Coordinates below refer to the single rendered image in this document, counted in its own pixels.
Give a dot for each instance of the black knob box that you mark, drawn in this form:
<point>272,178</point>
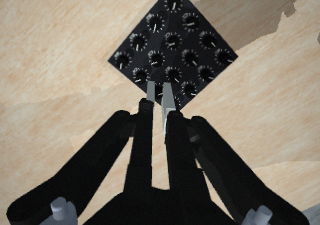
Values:
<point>152,59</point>

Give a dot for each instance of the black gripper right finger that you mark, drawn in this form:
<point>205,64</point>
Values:
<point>248,200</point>

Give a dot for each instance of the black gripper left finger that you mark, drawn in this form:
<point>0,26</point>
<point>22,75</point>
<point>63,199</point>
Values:
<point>62,199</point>

